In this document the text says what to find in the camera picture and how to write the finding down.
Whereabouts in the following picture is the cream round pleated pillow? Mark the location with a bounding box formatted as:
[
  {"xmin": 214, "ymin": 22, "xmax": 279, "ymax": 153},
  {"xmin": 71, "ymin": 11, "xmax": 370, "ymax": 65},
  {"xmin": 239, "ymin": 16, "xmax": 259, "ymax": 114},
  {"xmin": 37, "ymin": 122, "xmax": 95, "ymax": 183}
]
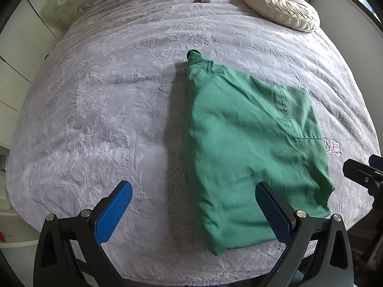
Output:
[{"xmin": 243, "ymin": 0, "xmax": 321, "ymax": 33}]

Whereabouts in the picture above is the white standing fan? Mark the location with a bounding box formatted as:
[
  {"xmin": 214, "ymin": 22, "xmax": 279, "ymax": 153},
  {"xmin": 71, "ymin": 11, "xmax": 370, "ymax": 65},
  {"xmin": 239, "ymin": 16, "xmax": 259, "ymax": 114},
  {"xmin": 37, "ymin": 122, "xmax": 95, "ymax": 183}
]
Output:
[{"xmin": 42, "ymin": 0, "xmax": 75, "ymax": 24}]

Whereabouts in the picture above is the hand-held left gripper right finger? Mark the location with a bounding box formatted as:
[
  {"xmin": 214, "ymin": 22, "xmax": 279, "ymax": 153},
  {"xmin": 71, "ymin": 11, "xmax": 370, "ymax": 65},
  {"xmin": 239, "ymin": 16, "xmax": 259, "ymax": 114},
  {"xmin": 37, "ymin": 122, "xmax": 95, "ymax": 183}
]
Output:
[{"xmin": 255, "ymin": 181, "xmax": 354, "ymax": 287}]

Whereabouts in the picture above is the green work jacket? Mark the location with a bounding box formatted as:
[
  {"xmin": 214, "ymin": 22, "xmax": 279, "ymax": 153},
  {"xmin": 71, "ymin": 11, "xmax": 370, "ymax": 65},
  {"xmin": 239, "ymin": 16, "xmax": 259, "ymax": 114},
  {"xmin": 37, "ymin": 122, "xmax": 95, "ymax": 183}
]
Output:
[{"xmin": 169, "ymin": 49, "xmax": 335, "ymax": 257}]

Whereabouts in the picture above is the white wardrobe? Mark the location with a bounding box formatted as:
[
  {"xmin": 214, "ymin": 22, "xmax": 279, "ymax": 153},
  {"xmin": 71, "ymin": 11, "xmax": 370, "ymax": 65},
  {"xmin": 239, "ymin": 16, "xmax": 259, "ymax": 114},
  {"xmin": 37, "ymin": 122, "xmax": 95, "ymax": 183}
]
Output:
[{"xmin": 0, "ymin": 0, "xmax": 65, "ymax": 150}]

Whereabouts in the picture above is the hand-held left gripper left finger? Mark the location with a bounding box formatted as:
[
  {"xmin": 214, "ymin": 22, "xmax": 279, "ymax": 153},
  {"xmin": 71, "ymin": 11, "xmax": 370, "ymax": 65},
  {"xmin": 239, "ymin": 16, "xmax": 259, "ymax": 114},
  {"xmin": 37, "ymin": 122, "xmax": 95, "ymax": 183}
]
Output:
[{"xmin": 34, "ymin": 180, "xmax": 134, "ymax": 287}]

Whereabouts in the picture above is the purple embossed blanket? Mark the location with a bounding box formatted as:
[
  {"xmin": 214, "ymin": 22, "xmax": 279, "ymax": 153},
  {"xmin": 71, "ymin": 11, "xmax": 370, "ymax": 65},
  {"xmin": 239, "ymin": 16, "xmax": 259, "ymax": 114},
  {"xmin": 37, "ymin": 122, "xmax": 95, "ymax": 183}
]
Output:
[{"xmin": 6, "ymin": 0, "xmax": 378, "ymax": 278}]

